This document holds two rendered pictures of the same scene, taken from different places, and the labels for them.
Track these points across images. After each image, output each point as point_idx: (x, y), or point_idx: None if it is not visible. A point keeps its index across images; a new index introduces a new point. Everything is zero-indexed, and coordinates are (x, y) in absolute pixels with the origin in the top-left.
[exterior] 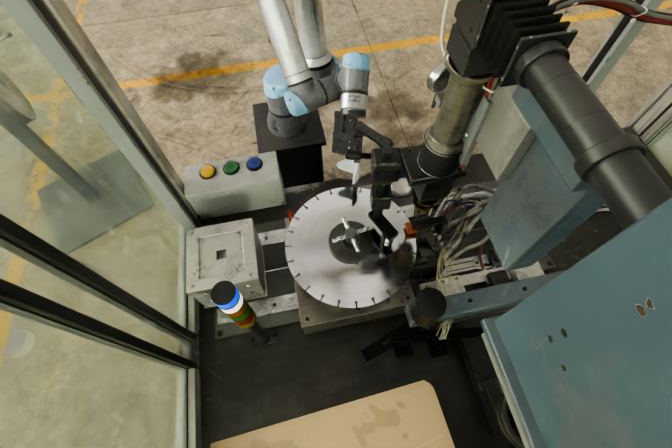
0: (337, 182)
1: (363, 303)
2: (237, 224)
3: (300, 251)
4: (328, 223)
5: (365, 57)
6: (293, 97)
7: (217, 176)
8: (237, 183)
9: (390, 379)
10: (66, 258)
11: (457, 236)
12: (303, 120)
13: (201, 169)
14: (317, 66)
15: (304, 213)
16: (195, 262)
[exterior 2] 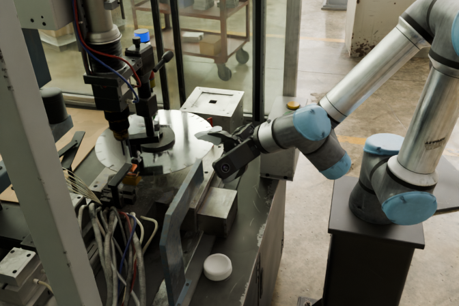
0: (262, 218)
1: (106, 131)
2: (230, 110)
3: (173, 116)
4: (182, 133)
5: (306, 116)
6: (309, 105)
7: (285, 109)
8: (271, 117)
9: (67, 186)
10: None
11: (119, 288)
12: (363, 207)
13: (296, 102)
14: (387, 163)
15: (202, 125)
16: (215, 91)
